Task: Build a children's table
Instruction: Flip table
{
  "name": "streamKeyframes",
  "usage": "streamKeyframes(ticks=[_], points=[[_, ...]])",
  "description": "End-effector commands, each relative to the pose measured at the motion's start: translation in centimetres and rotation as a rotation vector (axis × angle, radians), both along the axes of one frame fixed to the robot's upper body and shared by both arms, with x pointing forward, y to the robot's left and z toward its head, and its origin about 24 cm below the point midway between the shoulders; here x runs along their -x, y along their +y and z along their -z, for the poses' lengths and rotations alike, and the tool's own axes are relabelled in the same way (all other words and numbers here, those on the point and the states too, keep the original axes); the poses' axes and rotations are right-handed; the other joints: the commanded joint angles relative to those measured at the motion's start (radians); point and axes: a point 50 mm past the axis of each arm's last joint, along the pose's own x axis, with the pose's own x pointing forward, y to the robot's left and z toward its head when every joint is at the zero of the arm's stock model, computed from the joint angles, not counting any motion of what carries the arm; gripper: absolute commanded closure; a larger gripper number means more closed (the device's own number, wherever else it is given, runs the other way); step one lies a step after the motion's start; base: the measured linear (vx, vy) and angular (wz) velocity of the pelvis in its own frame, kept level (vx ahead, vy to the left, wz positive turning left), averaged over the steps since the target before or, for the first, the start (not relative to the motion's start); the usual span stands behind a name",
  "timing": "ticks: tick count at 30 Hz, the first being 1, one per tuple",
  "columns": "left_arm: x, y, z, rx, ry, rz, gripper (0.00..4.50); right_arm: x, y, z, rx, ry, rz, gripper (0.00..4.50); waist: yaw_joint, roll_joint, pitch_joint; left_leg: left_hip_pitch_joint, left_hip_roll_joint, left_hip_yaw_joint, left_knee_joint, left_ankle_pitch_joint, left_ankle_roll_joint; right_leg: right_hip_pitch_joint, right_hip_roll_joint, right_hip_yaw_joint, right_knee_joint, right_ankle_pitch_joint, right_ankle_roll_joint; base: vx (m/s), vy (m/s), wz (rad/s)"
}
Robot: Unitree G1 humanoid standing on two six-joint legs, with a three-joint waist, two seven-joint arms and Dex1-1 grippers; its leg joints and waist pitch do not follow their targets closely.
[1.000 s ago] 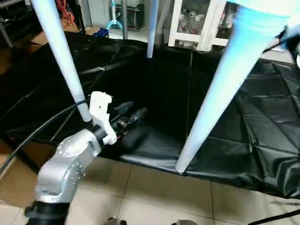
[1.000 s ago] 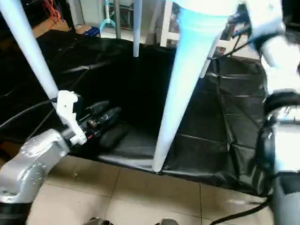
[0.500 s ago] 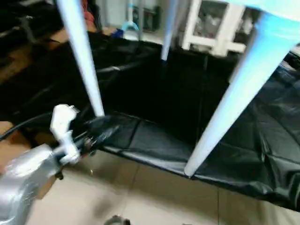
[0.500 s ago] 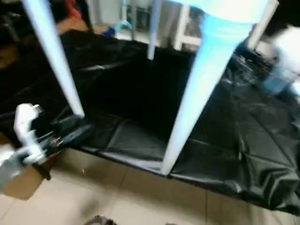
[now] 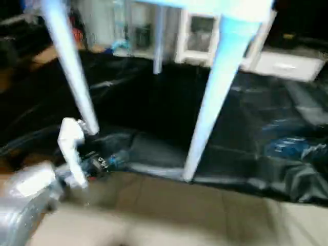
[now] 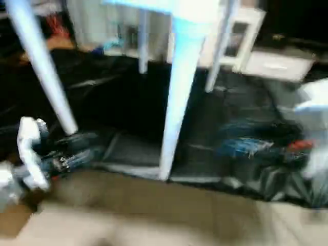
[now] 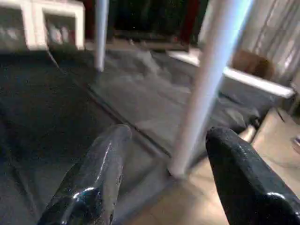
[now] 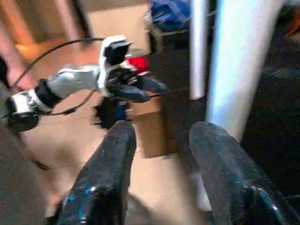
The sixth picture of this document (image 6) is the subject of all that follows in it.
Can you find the white plastic table leg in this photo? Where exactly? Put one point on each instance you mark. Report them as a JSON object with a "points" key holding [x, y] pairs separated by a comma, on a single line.
{"points": [[41, 66], [220, 46], [179, 97], [143, 46]]}

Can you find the white plastic table top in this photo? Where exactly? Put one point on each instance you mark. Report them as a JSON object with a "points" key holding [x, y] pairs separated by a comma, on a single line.
{"points": [[169, 7]]}

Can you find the black mat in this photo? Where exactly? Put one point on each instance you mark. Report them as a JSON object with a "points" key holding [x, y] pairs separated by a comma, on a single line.
{"points": [[128, 102]]}

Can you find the white drawer unit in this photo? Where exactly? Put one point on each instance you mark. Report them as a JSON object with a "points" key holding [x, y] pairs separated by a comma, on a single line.
{"points": [[277, 64]]}

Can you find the white glass-door cabinet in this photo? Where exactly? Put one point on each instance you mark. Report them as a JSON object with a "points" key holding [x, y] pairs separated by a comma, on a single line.
{"points": [[236, 36]]}

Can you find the teal and white pole tool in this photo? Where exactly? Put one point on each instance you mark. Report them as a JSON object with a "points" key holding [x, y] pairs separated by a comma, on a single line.
{"points": [[115, 46]]}

